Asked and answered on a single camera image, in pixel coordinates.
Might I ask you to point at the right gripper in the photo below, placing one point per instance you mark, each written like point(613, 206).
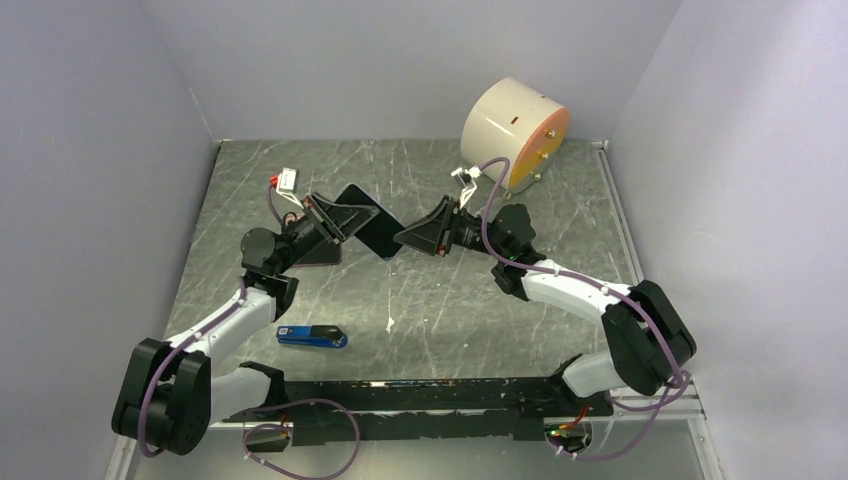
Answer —
point(424, 235)

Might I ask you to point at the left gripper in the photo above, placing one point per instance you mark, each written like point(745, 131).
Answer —
point(337, 222)

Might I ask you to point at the dark blue-edged phone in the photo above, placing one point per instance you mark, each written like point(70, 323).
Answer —
point(378, 234)

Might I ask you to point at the black phone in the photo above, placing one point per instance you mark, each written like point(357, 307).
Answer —
point(322, 255)

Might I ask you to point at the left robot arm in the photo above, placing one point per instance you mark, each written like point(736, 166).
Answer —
point(169, 396)

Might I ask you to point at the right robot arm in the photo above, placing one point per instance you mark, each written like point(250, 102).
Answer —
point(647, 341)

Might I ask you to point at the blue black stapler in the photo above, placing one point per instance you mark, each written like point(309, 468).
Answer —
point(321, 336)

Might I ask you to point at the cream cylindrical drawer box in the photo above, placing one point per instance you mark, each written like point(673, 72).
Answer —
point(514, 121)

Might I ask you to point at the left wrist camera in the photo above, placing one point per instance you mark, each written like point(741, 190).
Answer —
point(284, 183)

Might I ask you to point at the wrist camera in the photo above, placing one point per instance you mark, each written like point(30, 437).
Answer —
point(466, 179)
point(284, 183)

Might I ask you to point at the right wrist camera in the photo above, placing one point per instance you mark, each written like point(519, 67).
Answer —
point(466, 179)

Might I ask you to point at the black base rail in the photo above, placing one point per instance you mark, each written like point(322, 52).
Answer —
point(521, 408)

